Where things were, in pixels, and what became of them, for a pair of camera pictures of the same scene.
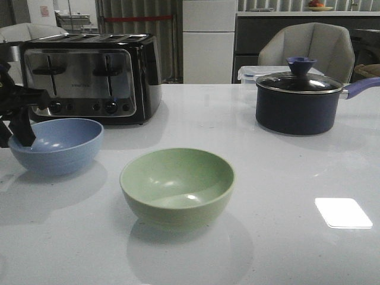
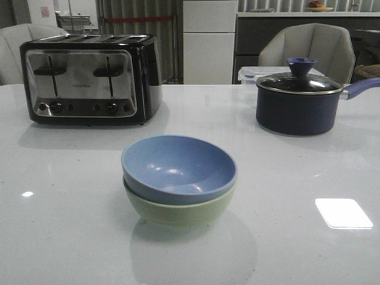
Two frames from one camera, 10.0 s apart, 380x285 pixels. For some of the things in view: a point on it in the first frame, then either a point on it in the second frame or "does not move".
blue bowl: x=62 y=145 -> x=177 y=170
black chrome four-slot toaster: x=108 y=78 does not move
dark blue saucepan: x=304 y=113 does not move
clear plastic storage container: x=248 y=75 does not move
